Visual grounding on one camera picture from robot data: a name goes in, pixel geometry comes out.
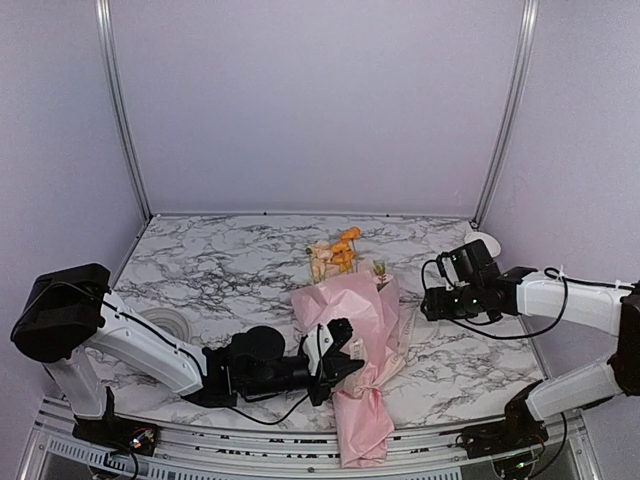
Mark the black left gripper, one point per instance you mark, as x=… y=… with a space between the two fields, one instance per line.
x=334 y=367

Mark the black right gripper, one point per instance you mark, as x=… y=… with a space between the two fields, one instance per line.
x=438 y=308

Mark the pink wrapping paper sheet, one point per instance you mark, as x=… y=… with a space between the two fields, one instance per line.
x=362 y=420

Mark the orange fake flower stem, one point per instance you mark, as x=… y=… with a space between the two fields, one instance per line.
x=344 y=255

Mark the peach fake flower stem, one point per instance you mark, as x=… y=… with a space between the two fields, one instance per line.
x=320 y=255

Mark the cream printed ribbon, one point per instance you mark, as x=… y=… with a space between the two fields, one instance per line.
x=398 y=345

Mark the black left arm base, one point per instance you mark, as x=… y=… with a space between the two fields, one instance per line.
x=111 y=430

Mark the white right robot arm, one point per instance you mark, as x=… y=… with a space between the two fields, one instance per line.
x=586 y=331

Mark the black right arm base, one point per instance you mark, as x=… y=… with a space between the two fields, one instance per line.
x=517 y=430

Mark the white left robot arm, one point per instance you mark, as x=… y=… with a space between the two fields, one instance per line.
x=72 y=310

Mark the orange bowl white inside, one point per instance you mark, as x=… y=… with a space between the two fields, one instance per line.
x=492 y=245

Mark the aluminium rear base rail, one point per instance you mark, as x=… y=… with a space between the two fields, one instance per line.
x=276 y=213

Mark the aluminium frame post right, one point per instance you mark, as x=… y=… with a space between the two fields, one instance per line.
x=515 y=91

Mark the aluminium frame post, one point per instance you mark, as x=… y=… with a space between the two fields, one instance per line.
x=515 y=91
x=116 y=92

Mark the aluminium front rail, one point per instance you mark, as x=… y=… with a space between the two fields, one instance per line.
x=192 y=452

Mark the aluminium frame post left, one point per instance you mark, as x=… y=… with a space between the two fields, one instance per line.
x=116 y=92

